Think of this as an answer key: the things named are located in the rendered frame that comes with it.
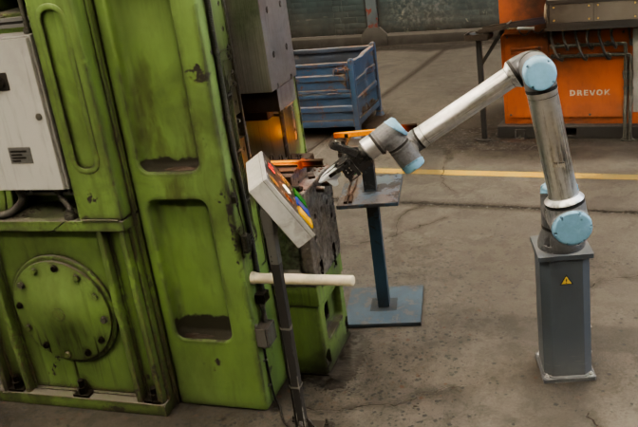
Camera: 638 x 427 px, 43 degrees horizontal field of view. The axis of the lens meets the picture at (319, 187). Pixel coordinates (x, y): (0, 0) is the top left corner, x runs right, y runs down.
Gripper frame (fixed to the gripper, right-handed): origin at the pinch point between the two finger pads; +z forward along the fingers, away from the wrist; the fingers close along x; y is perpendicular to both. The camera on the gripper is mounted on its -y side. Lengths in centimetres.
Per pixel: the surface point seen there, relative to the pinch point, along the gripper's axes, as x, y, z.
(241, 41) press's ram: 35, -55, -7
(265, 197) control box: -27.1, -16.3, 16.0
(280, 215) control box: -27.1, -7.6, 16.1
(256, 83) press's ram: 33, -38, -1
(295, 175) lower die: 40.9, 5.4, 11.7
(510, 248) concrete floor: 129, 150, -46
